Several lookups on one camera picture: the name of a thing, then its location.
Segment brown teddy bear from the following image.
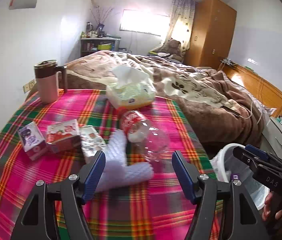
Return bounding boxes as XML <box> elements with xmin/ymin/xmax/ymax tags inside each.
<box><xmin>160</xmin><ymin>39</ymin><xmax>184</xmax><ymax>62</ymax></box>

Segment patterned curtain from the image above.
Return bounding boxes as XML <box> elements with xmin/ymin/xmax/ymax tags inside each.
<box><xmin>165</xmin><ymin>0</ymin><xmax>198</xmax><ymax>53</ymax></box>

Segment plaid tablecloth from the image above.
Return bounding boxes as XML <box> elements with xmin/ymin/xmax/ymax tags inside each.
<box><xmin>0</xmin><ymin>88</ymin><xmax>225</xmax><ymax>240</ymax></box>

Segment red strawberry print carton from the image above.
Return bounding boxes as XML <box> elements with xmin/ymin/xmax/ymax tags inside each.
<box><xmin>46</xmin><ymin>119</ymin><xmax>82</xmax><ymax>153</ymax></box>

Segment brown patterned blanket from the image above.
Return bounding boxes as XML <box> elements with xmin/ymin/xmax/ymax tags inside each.
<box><xmin>64</xmin><ymin>50</ymin><xmax>266</xmax><ymax>146</ymax></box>

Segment wooden wardrobe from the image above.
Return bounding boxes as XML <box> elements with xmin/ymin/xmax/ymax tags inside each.
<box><xmin>188</xmin><ymin>0</ymin><xmax>238</xmax><ymax>68</ymax></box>

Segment wooden headboard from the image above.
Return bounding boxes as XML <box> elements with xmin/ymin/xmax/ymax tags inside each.
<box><xmin>218</xmin><ymin>62</ymin><xmax>282</xmax><ymax>118</ymax></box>

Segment small lavender foam net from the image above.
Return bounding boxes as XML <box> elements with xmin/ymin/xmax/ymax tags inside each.
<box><xmin>104</xmin><ymin>129</ymin><xmax>129</xmax><ymax>170</ymax></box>

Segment soft tissue pack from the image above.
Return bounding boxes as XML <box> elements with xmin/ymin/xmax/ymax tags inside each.
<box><xmin>105</xmin><ymin>65</ymin><xmax>156</xmax><ymax>109</ymax></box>

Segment person's right hand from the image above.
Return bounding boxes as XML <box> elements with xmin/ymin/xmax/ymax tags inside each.
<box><xmin>261</xmin><ymin>191</ymin><xmax>282</xmax><ymax>230</ymax></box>

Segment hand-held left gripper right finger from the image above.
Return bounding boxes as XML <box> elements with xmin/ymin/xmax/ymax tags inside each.
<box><xmin>172</xmin><ymin>150</ymin><xmax>266</xmax><ymax>240</ymax></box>

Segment white nightstand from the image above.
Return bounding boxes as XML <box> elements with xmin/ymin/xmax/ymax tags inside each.
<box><xmin>265</xmin><ymin>112</ymin><xmax>282</xmax><ymax>153</ymax></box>

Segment dry branches in vase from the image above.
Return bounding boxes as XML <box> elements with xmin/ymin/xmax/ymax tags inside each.
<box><xmin>89</xmin><ymin>5</ymin><xmax>115</xmax><ymax>32</ymax></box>

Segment clear bottle with red label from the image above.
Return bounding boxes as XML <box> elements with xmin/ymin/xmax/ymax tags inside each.
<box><xmin>120</xmin><ymin>110</ymin><xmax>171</xmax><ymax>168</ymax></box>

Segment large lavender foam net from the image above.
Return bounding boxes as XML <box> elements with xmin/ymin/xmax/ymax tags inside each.
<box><xmin>96</xmin><ymin>162</ymin><xmax>154</xmax><ymax>193</ymax></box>

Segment white cable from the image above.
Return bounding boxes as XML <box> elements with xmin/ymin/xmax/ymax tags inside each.
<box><xmin>246</xmin><ymin>77</ymin><xmax>269</xmax><ymax>126</ymax></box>

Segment small purple drink carton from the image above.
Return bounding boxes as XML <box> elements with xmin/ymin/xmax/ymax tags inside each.
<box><xmin>18</xmin><ymin>121</ymin><xmax>48</xmax><ymax>161</ymax></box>

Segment white round waste bin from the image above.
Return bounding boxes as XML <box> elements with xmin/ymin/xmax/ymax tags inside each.
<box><xmin>210</xmin><ymin>143</ymin><xmax>271</xmax><ymax>209</ymax></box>

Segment window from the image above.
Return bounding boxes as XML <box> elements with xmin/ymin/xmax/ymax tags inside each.
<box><xmin>120</xmin><ymin>9</ymin><xmax>170</xmax><ymax>37</ymax></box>

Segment wall socket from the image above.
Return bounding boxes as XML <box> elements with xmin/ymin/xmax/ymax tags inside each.
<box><xmin>22</xmin><ymin>79</ymin><xmax>37</xmax><ymax>93</ymax></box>

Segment pink mug with brown lid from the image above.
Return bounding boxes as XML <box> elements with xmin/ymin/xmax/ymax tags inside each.
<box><xmin>33</xmin><ymin>59</ymin><xmax>68</xmax><ymax>104</ymax></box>

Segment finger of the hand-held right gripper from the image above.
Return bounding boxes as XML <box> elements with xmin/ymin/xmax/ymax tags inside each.
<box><xmin>245</xmin><ymin>144</ymin><xmax>282</xmax><ymax>168</ymax></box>
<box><xmin>232</xmin><ymin>146</ymin><xmax>281</xmax><ymax>173</ymax></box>

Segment cluttered shelf unit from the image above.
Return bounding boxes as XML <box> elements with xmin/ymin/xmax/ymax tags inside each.
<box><xmin>80</xmin><ymin>37</ymin><xmax>122</xmax><ymax>57</ymax></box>

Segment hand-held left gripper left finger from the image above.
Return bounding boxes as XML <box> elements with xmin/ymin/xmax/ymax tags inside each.
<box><xmin>11</xmin><ymin>150</ymin><xmax>106</xmax><ymax>240</ymax></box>

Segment white printed packet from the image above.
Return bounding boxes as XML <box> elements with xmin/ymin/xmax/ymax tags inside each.
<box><xmin>79</xmin><ymin>125</ymin><xmax>107</xmax><ymax>165</ymax></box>

